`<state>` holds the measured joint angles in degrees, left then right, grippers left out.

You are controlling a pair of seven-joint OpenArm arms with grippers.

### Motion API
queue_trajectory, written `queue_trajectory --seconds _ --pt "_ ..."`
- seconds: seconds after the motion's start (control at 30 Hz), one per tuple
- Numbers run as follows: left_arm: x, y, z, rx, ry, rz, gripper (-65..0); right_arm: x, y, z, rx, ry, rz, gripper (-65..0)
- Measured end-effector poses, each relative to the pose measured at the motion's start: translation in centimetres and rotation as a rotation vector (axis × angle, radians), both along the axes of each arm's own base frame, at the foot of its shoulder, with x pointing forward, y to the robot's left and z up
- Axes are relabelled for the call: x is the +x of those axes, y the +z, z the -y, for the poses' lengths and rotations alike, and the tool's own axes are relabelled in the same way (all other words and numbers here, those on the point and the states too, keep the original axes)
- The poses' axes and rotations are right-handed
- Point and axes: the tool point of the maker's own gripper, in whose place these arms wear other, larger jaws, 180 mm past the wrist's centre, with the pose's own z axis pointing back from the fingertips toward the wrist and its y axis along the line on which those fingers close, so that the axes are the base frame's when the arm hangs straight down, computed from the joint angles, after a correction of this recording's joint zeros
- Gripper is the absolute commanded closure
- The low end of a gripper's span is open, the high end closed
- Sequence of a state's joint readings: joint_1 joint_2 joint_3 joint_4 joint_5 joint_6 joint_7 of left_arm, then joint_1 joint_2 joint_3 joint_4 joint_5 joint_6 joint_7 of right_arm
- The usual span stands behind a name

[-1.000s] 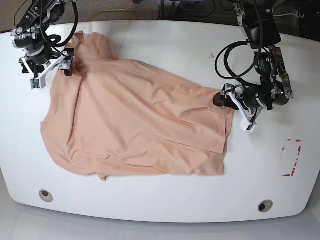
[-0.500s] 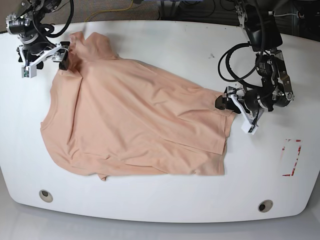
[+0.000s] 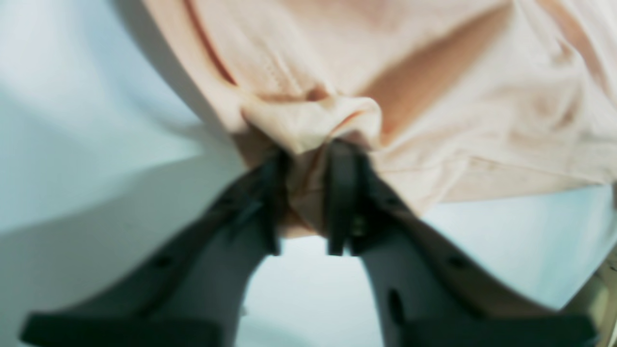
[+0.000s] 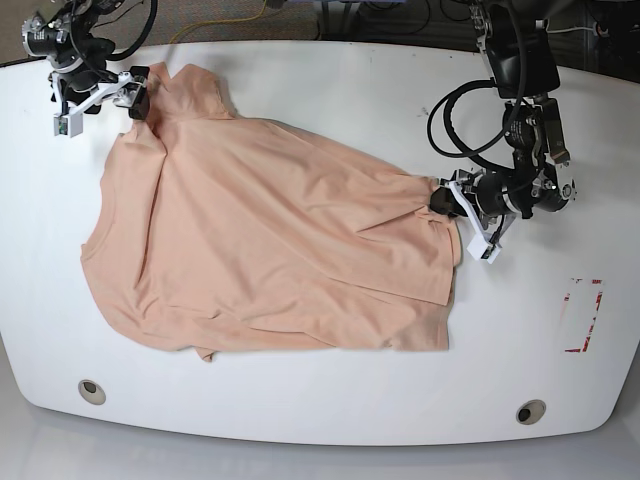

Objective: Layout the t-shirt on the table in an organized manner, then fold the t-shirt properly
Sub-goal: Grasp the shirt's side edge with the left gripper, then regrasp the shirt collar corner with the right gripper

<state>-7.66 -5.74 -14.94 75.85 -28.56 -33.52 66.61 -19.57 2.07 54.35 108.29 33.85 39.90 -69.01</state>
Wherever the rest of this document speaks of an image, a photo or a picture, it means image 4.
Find yellow cable on floor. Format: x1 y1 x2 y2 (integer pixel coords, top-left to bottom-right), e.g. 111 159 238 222
169 0 271 45

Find wrist camera, image-left gripper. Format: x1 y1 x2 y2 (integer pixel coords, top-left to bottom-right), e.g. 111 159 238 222
53 113 84 138

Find red tape rectangle marker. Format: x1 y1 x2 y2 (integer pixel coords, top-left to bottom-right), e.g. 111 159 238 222
559 278 604 353

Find right table grommet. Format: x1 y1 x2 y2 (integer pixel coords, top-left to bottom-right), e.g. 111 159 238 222
516 399 546 426

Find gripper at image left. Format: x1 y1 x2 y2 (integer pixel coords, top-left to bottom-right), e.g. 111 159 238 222
49 66 150 120

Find black floor cables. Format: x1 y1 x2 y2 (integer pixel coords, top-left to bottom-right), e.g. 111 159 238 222
317 0 640 56
27 0 146 59

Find left table grommet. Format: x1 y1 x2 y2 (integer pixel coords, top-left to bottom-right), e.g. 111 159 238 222
78 379 106 406

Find wrist camera, image-right gripper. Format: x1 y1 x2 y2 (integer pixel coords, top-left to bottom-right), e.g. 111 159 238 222
466 234 502 264

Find black cable on image-left arm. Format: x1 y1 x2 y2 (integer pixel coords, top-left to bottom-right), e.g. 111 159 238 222
64 0 161 86

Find table grommet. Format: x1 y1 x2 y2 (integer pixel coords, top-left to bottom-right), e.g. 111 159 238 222
78 379 106 406
516 399 546 426

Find black cable on image-right arm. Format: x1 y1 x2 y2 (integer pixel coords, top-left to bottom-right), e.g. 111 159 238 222
426 0 556 174

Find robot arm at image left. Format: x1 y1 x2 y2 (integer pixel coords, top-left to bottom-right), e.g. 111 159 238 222
22 1 158 137

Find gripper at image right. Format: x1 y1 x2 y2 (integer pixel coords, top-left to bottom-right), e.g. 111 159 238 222
429 170 533 243

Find black floor cables top left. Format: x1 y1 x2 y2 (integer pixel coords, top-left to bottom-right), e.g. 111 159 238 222
27 0 146 59

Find peach t-shirt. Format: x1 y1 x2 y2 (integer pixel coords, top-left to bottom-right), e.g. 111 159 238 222
81 64 461 361

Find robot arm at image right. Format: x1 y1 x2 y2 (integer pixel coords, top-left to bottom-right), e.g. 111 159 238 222
426 1 577 259

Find black floor cables top right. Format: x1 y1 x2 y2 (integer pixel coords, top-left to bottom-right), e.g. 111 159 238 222
317 0 640 56

